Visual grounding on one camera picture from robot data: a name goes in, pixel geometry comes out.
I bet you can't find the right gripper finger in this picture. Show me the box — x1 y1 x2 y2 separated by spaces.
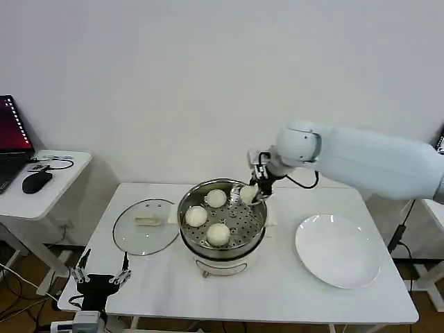
252 191 273 207
230 185 244 210

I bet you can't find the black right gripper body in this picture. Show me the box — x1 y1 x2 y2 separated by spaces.
250 165 275 197

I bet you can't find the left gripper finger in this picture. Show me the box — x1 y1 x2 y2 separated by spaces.
110 251 133 286
69 248 92 284

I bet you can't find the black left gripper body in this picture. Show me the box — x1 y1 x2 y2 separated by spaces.
76 273 119 312

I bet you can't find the white steamed bun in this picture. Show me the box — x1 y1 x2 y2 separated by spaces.
239 185 259 205
205 222 232 247
205 189 228 209
184 205 209 228

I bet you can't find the steel steamer basket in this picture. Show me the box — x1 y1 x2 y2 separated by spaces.
176 178 268 260

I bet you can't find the glass lid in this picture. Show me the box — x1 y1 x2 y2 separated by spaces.
112 198 181 257

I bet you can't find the white electric pot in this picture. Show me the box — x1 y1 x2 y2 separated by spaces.
180 204 279 279

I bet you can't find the white side table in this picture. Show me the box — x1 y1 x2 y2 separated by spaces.
412 198 444 314
0 149 93 297

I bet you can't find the white plate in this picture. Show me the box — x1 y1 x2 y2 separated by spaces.
295 214 381 290

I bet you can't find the black computer mouse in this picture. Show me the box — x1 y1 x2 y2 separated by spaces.
22 171 54 194

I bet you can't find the black laptop with red screen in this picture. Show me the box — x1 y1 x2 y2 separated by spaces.
0 94 37 195

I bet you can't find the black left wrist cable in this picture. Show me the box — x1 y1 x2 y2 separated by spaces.
67 293 85 310

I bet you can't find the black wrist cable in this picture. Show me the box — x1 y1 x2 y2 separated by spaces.
67 293 85 310
283 169 320 190

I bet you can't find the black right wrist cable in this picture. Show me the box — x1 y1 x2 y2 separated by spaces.
283 169 320 190

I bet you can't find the white floor cable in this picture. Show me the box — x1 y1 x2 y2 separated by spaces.
0 262 60 303

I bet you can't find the thin black desk cable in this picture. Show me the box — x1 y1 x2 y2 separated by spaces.
31 155 75 171

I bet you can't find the black cable with adapter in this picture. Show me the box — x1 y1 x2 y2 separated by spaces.
386 198 417 296

